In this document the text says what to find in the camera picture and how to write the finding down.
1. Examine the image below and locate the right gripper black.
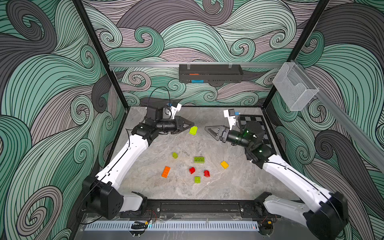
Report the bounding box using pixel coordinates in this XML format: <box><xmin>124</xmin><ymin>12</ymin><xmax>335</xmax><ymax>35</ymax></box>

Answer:
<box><xmin>208</xmin><ymin>124</ymin><xmax>254</xmax><ymax>151</ymax></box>

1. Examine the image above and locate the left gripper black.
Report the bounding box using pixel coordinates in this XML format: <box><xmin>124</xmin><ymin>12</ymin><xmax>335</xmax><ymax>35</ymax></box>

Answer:
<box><xmin>154</xmin><ymin>117</ymin><xmax>193</xmax><ymax>135</ymax></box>

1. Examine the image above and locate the tall lime brick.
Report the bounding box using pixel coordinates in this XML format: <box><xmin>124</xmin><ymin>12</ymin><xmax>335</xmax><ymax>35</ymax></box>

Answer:
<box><xmin>189</xmin><ymin>126</ymin><xmax>198</xmax><ymax>136</ymax></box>

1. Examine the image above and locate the large lime 2x4 brick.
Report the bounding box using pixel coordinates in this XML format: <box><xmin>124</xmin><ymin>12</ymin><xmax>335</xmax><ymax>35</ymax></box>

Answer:
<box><xmin>194</xmin><ymin>157</ymin><xmax>205</xmax><ymax>164</ymax></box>

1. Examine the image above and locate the yellow brick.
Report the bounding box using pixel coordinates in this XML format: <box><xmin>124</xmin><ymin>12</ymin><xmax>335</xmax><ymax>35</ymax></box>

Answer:
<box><xmin>221</xmin><ymin>161</ymin><xmax>229</xmax><ymax>169</ymax></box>

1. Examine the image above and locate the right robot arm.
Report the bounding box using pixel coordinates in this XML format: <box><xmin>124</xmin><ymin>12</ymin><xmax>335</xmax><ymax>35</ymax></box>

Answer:
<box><xmin>205</xmin><ymin>121</ymin><xmax>349</xmax><ymax>240</ymax></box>

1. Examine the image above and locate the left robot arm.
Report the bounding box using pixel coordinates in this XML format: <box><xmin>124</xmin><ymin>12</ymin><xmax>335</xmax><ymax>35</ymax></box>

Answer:
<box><xmin>82</xmin><ymin>104</ymin><xmax>195</xmax><ymax>220</ymax></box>

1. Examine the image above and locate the checkerboard mat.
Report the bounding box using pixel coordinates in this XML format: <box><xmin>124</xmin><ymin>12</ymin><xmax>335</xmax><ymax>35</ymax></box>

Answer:
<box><xmin>237</xmin><ymin>115</ymin><xmax>276</xmax><ymax>152</ymax></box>

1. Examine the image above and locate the red brick right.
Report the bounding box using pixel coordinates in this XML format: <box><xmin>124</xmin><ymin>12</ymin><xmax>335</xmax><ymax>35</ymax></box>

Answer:
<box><xmin>204</xmin><ymin>170</ymin><xmax>210</xmax><ymax>178</ymax></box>

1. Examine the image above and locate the red brick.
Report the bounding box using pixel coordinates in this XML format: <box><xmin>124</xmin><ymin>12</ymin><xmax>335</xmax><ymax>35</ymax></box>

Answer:
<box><xmin>204</xmin><ymin>170</ymin><xmax>210</xmax><ymax>178</ymax></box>
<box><xmin>189</xmin><ymin>167</ymin><xmax>196</xmax><ymax>174</ymax></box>

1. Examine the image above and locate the red brick left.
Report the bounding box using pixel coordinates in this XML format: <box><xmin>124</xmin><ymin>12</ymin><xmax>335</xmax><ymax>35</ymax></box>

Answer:
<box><xmin>189</xmin><ymin>167</ymin><xmax>196</xmax><ymax>174</ymax></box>

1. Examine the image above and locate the orange 2x4 brick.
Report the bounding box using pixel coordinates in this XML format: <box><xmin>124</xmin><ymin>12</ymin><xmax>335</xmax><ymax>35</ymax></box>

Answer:
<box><xmin>161</xmin><ymin>166</ymin><xmax>171</xmax><ymax>178</ymax></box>

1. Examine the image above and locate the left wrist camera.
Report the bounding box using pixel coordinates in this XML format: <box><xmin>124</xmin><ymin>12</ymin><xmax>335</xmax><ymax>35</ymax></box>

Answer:
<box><xmin>168</xmin><ymin>103</ymin><xmax>182</xmax><ymax>120</ymax></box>

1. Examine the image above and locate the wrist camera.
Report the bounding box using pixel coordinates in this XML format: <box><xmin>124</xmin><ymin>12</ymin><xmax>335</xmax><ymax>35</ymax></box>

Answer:
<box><xmin>168</xmin><ymin>103</ymin><xmax>182</xmax><ymax>120</ymax></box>
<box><xmin>223</xmin><ymin>109</ymin><xmax>240</xmax><ymax>130</ymax></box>

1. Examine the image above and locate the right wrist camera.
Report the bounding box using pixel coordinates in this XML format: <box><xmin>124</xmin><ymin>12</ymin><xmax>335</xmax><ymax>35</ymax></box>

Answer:
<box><xmin>223</xmin><ymin>109</ymin><xmax>240</xmax><ymax>130</ymax></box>

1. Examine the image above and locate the black wall tray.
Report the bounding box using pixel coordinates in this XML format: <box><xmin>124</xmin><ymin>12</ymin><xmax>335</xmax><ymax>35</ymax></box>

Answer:
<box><xmin>179</xmin><ymin>65</ymin><xmax>244</xmax><ymax>86</ymax></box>

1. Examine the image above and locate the clear plastic wall bin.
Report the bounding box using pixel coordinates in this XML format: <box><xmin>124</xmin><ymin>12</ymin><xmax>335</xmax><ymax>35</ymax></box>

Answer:
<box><xmin>273</xmin><ymin>62</ymin><xmax>319</xmax><ymax>112</ymax></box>

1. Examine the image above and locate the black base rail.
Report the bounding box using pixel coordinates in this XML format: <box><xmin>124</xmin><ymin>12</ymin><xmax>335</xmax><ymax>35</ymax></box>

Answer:
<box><xmin>80</xmin><ymin>199</ymin><xmax>323</xmax><ymax>219</ymax></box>

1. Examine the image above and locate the aluminium wall rail back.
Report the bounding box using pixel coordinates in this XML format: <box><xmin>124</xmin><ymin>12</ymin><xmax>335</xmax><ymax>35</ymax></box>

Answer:
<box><xmin>109</xmin><ymin>61</ymin><xmax>283</xmax><ymax>69</ymax></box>

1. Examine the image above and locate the aluminium wall rail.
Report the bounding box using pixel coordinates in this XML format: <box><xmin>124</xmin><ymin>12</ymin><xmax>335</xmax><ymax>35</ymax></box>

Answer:
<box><xmin>291</xmin><ymin>60</ymin><xmax>384</xmax><ymax>172</ymax></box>
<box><xmin>109</xmin><ymin>61</ymin><xmax>283</xmax><ymax>69</ymax></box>

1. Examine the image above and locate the white slotted cable duct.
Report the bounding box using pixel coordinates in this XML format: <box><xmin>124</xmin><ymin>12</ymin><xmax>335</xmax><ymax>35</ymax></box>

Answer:
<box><xmin>85</xmin><ymin>221</ymin><xmax>259</xmax><ymax>232</ymax></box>

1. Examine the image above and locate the aluminium wall rail right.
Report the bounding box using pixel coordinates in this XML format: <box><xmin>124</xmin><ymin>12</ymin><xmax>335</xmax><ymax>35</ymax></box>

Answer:
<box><xmin>291</xmin><ymin>60</ymin><xmax>384</xmax><ymax>172</ymax></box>

